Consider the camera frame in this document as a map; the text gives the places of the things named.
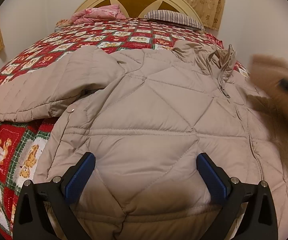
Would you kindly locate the beige quilted puffer jacket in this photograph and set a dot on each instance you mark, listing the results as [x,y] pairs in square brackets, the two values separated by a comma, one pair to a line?
[146,115]

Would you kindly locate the striped pillow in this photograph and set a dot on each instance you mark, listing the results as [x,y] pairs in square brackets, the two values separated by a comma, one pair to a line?
[174,18]

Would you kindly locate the cream and brown headboard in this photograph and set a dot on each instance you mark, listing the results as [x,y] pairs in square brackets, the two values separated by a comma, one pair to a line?
[138,8]

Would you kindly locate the red teddy-bear patchwork bedspread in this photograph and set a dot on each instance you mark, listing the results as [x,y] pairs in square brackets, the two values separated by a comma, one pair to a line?
[24,141]

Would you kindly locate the pink folded blanket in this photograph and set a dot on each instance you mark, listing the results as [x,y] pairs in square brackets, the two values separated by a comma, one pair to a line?
[93,15]

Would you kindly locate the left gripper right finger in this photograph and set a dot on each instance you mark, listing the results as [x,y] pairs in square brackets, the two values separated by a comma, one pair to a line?
[259,220]

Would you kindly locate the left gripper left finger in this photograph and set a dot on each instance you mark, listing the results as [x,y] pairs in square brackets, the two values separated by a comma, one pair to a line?
[31,218]

